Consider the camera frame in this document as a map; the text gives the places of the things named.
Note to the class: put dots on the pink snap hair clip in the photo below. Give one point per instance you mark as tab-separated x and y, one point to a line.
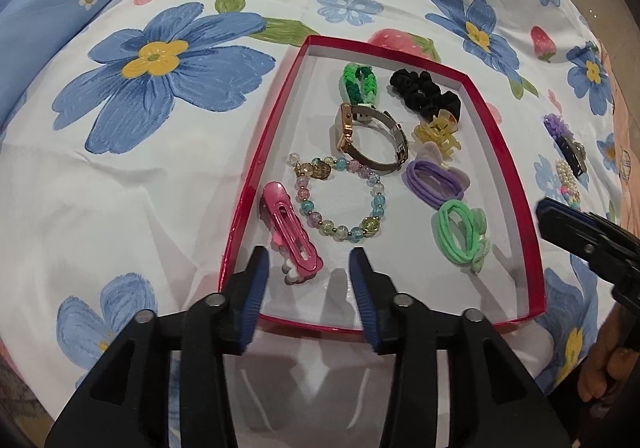
272	198

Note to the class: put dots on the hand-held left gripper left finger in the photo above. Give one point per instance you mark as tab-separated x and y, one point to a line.
252	298

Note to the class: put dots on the rose gold wrist watch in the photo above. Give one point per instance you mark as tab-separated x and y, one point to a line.
345	130

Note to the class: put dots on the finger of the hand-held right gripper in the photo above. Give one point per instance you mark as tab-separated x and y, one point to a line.
562	225
620	248

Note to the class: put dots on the person's right hand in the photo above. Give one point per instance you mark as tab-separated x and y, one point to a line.
597	363

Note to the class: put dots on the yellow claw hair clip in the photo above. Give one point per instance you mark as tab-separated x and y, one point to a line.
435	132

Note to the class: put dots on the small white hair clip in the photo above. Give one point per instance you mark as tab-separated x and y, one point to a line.
292	275

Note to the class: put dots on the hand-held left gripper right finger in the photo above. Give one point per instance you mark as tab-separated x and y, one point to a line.
365	298

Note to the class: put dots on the white pearl scrunchie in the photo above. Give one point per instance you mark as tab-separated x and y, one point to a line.
565	172

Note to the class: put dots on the light blue pillow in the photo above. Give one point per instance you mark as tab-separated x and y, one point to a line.
45	2

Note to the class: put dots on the black scrunchie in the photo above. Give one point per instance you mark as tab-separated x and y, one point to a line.
435	102

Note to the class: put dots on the red cardboard box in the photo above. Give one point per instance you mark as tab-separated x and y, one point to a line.
450	288

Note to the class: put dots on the purple flower hair clip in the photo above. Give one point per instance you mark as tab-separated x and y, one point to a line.
557	127

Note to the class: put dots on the pink printed cloth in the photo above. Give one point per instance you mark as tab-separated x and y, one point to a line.
627	152

